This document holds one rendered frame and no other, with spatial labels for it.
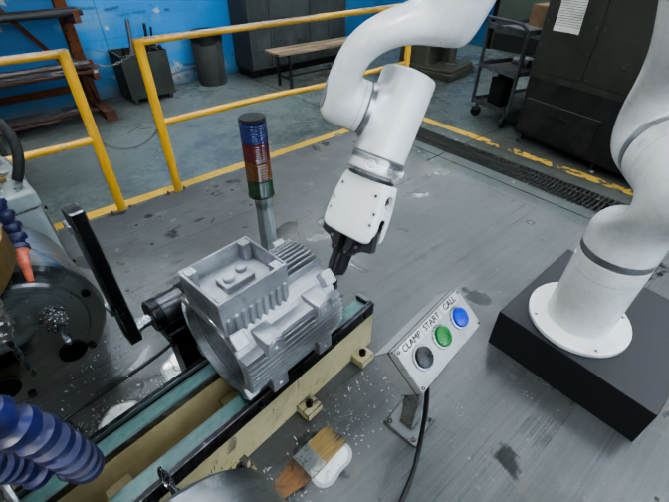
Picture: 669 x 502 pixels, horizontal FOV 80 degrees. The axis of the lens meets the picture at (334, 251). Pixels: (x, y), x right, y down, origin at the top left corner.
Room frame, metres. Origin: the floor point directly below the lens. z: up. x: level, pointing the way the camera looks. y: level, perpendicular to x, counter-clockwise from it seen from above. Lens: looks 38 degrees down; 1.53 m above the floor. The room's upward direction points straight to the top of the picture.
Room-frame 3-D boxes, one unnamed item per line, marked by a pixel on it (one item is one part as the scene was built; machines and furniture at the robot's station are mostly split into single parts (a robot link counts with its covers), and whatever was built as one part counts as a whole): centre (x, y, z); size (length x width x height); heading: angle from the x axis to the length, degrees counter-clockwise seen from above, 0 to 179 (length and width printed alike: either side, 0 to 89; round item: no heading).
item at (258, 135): (0.85, 0.18, 1.19); 0.06 x 0.06 x 0.04
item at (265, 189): (0.85, 0.18, 1.05); 0.06 x 0.06 x 0.04
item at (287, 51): (5.57, 0.19, 0.21); 1.40 x 0.33 x 0.43; 128
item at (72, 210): (0.44, 0.33, 1.12); 0.04 x 0.03 x 0.26; 137
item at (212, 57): (5.43, 1.57, 0.30); 0.39 x 0.39 x 0.60
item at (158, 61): (4.83, 2.16, 0.41); 0.52 x 0.47 x 0.82; 130
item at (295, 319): (0.47, 0.12, 1.01); 0.20 x 0.19 x 0.19; 137
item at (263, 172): (0.85, 0.18, 1.10); 0.06 x 0.06 x 0.04
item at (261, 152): (0.85, 0.18, 1.14); 0.06 x 0.06 x 0.04
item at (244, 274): (0.44, 0.15, 1.11); 0.12 x 0.11 x 0.07; 137
